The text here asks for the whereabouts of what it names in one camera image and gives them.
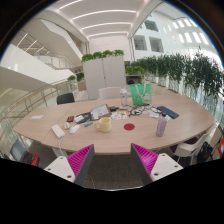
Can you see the flat round red coaster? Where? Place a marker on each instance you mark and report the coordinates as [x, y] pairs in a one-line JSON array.
[[129, 126]]

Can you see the low planter with greenery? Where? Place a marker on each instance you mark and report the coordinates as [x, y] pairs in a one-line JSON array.
[[135, 71]]

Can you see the small potted plants planter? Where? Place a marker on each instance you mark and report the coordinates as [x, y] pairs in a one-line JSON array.
[[80, 80]]

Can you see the white power strip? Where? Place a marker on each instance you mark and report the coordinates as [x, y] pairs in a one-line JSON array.
[[58, 131]]

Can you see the small white case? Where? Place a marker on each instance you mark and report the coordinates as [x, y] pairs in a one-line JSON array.
[[67, 125]]

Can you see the white cabinet with plants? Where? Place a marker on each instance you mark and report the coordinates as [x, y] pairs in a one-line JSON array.
[[103, 76]]

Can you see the pale yellow mug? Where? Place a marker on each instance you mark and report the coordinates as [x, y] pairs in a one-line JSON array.
[[105, 125]]

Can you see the white paper slip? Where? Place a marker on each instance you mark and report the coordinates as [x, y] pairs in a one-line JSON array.
[[36, 117]]

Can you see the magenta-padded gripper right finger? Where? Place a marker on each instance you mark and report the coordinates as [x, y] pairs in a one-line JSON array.
[[150, 160]]

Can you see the blue marker pen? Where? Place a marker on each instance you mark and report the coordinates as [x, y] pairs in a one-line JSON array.
[[88, 124]]

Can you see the purple drink bottle black cap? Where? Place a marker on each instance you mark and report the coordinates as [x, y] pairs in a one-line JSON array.
[[161, 126]]

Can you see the black notebook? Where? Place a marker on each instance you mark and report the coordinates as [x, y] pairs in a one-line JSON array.
[[86, 116]]

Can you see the red and blue chair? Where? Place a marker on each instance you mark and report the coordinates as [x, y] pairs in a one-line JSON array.
[[25, 155]]

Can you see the white chair dark seat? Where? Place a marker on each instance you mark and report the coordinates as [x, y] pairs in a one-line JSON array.
[[191, 148]]

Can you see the black chair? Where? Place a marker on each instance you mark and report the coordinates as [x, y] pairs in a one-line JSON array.
[[65, 98]]

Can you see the white card box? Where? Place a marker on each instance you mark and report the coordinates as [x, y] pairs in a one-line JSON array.
[[79, 118]]

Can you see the row of green hedge plants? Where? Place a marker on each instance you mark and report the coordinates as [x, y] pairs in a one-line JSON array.
[[186, 71]]

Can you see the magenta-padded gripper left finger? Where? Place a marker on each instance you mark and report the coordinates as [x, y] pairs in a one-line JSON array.
[[75, 161]]

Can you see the ceiling light strips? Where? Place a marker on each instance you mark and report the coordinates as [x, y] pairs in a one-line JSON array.
[[103, 15]]

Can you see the black bag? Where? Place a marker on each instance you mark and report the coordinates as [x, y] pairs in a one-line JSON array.
[[205, 152]]

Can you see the green tote bag cat print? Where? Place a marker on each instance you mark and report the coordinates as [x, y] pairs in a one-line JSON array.
[[140, 95]]

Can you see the clear shaker bottle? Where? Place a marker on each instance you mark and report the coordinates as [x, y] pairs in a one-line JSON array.
[[124, 98]]

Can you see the glass balustrade wooden rail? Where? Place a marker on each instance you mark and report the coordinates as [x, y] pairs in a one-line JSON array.
[[30, 100]]

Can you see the red and black phone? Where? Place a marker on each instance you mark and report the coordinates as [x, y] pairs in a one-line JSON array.
[[70, 118]]

